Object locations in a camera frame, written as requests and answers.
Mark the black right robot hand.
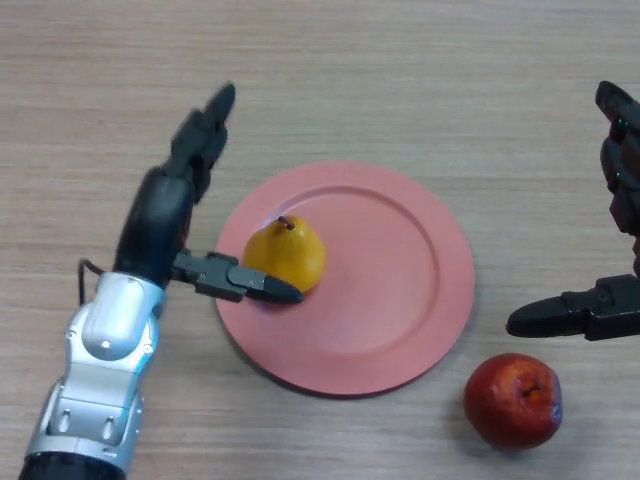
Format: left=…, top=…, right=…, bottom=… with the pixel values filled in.
left=506, top=80, right=640, bottom=342

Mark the pink round plate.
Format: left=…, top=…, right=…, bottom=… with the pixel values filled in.
left=215, top=160, right=476, bottom=399

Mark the red apple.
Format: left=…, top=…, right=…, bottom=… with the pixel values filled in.
left=463, top=352, right=563, bottom=450

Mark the yellow pear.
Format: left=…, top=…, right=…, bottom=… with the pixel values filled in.
left=243, top=215, right=328, bottom=293

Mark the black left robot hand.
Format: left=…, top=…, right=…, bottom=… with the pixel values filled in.
left=113, top=82, right=305, bottom=305

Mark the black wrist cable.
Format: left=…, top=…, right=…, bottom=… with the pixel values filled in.
left=77, top=258, right=106, bottom=306

